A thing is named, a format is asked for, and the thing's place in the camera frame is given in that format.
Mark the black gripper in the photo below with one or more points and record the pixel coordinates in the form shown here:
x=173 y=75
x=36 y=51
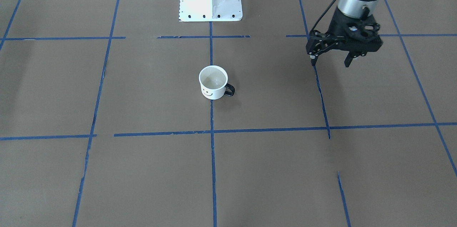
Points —
x=336 y=26

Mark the white smiley enamel mug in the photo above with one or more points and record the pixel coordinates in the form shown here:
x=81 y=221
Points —
x=213 y=83

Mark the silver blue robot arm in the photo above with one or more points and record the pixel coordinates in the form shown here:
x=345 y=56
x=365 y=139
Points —
x=353 y=8

